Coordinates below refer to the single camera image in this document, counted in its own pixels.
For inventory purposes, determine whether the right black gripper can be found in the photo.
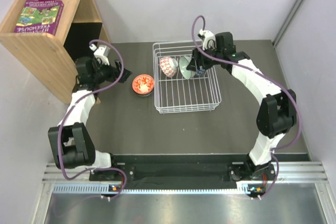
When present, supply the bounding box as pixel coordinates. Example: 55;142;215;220
186;44;223;73

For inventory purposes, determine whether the aluminium rail frame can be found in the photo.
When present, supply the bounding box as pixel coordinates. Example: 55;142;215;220
42;162;328;198

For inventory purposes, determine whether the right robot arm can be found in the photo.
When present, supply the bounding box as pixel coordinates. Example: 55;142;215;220
187;29;297;181

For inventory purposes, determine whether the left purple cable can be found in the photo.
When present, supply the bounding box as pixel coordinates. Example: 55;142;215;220
57;39;128;200

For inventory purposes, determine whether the pale green bowl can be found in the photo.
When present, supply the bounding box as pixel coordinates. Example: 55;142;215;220
178;56;196;80

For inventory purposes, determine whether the orange red patterned bowl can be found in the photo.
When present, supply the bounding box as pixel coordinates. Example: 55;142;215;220
196;67;206;76

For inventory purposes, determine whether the red floral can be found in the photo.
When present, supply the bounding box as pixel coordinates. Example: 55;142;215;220
132;74;154;97

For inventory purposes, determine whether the white wire dish rack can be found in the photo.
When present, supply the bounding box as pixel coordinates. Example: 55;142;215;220
153;41;222;114

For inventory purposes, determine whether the wooden shelf unit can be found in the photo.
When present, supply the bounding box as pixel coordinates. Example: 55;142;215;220
1;0;102;104

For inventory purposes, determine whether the purple treehouse book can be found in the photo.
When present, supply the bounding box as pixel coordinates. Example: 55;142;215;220
14;0;64;35

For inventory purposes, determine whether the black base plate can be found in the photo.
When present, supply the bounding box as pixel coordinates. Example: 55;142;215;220
89;153;278;189

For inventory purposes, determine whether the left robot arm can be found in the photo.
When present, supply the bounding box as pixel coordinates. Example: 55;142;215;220
48;57;132;180

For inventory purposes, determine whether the red patterned white bowl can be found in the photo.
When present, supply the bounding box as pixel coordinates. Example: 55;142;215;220
159;57;179;78

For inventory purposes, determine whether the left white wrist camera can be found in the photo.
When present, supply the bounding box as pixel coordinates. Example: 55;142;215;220
89;44;110;66

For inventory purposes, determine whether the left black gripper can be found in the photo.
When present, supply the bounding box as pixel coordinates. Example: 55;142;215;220
91;58;132;84

